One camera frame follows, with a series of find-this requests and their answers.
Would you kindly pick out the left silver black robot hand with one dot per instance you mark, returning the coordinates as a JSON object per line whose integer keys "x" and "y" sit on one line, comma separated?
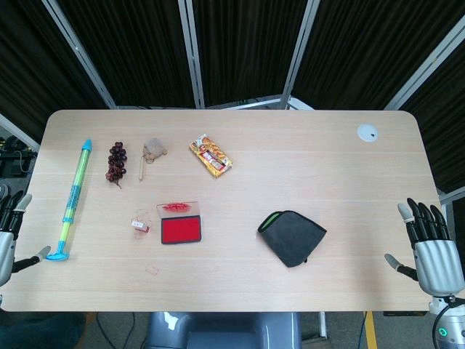
{"x": 6, "y": 251}

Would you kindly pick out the brown plush mouse toy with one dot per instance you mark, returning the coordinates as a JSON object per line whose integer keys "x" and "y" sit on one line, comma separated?
{"x": 154, "y": 147}

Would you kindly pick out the yellow orange snack box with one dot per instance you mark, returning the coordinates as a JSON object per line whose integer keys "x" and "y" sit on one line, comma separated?
{"x": 210, "y": 156}

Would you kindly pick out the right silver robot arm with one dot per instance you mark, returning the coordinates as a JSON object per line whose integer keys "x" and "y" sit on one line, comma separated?
{"x": 452, "y": 323}

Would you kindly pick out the thin wooden stick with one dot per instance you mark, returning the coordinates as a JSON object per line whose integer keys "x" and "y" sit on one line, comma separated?
{"x": 141, "y": 171}

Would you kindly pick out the grey partition frame post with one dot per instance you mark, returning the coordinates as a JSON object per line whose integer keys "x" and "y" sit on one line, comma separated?
{"x": 192, "y": 58}
{"x": 428, "y": 65}
{"x": 452, "y": 196}
{"x": 83, "y": 58}
{"x": 299, "y": 54}
{"x": 18, "y": 131}

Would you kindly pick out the grey partition base bars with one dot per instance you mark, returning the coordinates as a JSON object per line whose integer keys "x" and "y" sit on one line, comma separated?
{"x": 254, "y": 102}

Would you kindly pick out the grey robot torso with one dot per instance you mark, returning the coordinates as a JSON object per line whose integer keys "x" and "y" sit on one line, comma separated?
{"x": 221, "y": 331}

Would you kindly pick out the red ink pad clear lid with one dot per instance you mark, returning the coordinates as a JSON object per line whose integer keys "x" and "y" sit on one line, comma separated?
{"x": 181, "y": 230}

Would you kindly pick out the folded dark grey cloth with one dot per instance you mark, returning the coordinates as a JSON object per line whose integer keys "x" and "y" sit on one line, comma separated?
{"x": 292, "y": 240}

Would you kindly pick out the small red stamp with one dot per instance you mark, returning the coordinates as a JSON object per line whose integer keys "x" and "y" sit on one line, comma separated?
{"x": 140, "y": 225}

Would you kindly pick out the dark red grape bunch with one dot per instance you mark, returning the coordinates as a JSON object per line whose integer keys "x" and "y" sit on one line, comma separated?
{"x": 117, "y": 163}

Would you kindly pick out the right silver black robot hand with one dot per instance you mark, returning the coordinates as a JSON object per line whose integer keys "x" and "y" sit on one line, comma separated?
{"x": 436, "y": 265}

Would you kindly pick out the blue green water gun tube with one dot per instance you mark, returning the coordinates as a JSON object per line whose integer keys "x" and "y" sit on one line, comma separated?
{"x": 74, "y": 192}

